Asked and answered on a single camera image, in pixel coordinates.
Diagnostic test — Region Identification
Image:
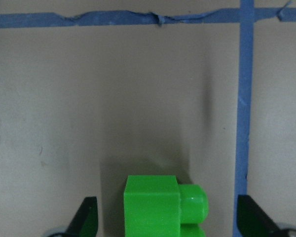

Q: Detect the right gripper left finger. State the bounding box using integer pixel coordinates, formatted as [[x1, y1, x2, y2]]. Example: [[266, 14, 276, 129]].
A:
[[64, 197, 99, 237]]

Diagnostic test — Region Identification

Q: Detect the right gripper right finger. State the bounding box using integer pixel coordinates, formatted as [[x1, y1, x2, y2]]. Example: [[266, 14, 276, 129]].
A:
[[237, 195, 286, 237]]

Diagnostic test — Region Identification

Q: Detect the green toy block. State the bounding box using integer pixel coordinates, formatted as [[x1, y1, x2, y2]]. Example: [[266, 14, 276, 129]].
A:
[[123, 175, 209, 237]]

